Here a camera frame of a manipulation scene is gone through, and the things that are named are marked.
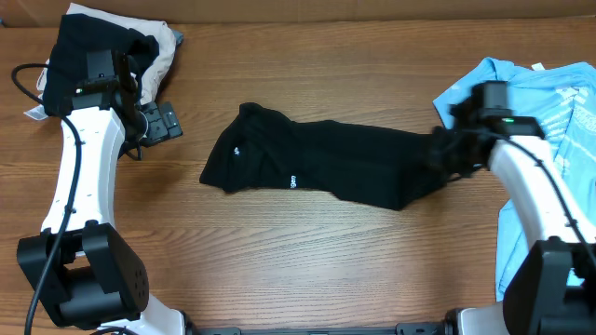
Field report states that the black Sydrogen t-shirt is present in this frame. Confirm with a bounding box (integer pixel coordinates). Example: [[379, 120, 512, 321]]
[[199, 102, 449, 210]]

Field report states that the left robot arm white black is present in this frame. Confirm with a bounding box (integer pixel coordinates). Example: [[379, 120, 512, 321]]
[[17, 79, 196, 334]]

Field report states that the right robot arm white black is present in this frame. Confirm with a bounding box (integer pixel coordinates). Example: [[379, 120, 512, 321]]
[[427, 117, 595, 334]]

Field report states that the folded grey-white bottom garment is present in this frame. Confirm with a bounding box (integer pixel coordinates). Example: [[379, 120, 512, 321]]
[[24, 27, 183, 121]]

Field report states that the folded beige garment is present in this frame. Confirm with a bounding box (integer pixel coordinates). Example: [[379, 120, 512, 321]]
[[66, 3, 181, 104]]

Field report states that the light blue t-shirt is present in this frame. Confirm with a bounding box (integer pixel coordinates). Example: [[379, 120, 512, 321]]
[[432, 57, 596, 303]]

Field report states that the folded black garment on pile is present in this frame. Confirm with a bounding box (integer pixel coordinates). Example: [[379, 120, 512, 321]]
[[42, 14, 159, 116]]

